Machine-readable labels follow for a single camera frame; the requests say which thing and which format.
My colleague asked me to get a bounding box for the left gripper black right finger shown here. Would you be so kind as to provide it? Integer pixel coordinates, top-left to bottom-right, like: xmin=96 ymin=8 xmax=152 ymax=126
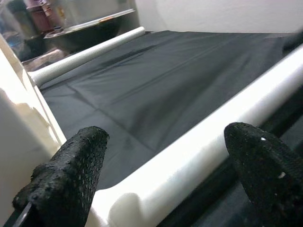
xmin=223 ymin=122 xmax=303 ymax=227

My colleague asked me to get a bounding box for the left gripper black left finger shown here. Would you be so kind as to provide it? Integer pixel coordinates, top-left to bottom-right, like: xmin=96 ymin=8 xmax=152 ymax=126
xmin=12 ymin=126 xmax=110 ymax=227

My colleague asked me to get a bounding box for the white plastic table leg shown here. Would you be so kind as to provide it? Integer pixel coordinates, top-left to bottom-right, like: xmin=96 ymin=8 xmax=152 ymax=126
xmin=86 ymin=44 xmax=303 ymax=227
xmin=28 ymin=26 xmax=145 ymax=86

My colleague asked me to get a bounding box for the white plastic children table top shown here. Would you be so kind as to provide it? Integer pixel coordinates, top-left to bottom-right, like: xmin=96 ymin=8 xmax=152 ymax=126
xmin=0 ymin=33 xmax=67 ymax=220

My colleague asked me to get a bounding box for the beige cloth-covered bench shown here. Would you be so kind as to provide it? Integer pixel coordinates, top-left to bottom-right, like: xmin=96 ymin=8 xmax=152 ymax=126
xmin=21 ymin=46 xmax=67 ymax=71

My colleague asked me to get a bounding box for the black tablecloth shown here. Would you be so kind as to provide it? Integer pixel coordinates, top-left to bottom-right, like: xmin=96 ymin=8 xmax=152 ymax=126
xmin=39 ymin=30 xmax=303 ymax=227

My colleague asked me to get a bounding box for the black wok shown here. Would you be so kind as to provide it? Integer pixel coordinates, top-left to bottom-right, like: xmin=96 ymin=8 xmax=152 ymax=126
xmin=43 ymin=17 xmax=134 ymax=53

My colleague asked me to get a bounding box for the clear plastic storage box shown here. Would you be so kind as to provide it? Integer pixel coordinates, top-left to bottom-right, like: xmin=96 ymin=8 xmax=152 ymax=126
xmin=62 ymin=8 xmax=137 ymax=32

